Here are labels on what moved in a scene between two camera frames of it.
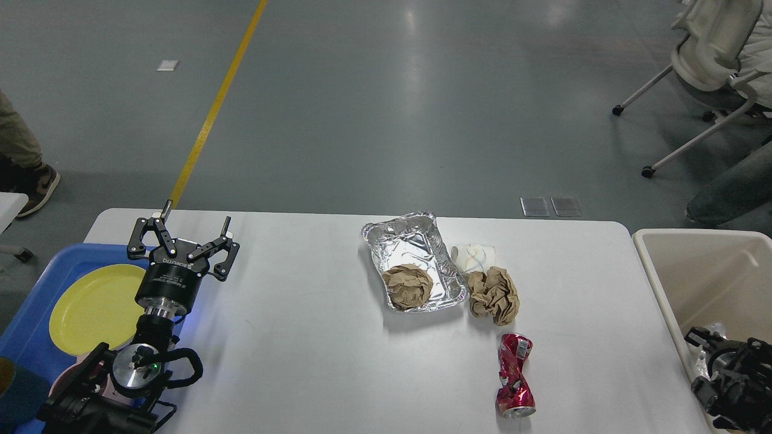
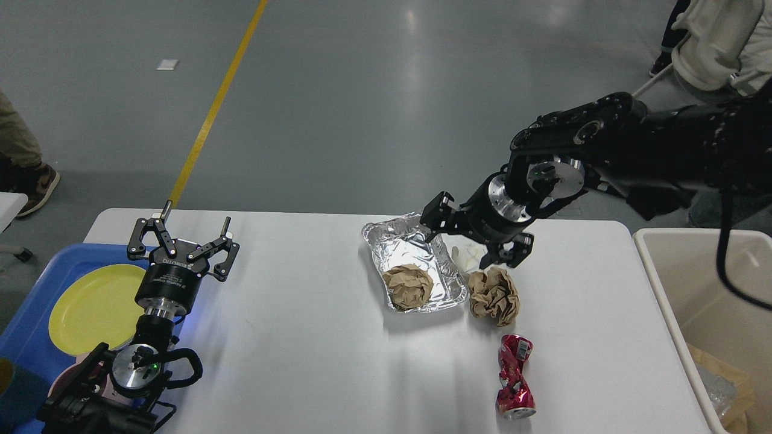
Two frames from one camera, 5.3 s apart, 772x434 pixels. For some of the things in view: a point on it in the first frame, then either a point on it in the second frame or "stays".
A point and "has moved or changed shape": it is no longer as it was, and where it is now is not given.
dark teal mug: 22,394 stays
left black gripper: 169,287 stays
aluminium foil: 696,359 has moved or changed shape
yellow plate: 99,306 stays
